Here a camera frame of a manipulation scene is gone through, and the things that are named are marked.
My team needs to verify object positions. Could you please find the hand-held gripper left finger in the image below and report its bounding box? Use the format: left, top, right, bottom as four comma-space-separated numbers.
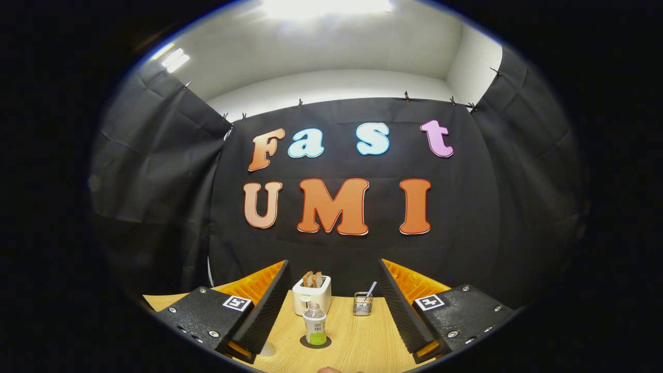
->
155, 260, 292, 364

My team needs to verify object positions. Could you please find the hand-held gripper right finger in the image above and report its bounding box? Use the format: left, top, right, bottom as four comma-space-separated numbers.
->
378, 259, 521, 363

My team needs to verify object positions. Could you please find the juice bottle with white label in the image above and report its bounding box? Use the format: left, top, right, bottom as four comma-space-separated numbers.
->
302, 303, 328, 346

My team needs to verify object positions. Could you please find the wooden table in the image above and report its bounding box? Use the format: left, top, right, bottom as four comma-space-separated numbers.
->
142, 282, 451, 373

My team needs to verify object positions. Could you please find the white toaster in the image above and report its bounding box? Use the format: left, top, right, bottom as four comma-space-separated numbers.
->
292, 276, 333, 317

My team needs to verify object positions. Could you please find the large ceiling light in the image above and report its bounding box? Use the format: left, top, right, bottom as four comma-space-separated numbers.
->
259, 0, 394, 21

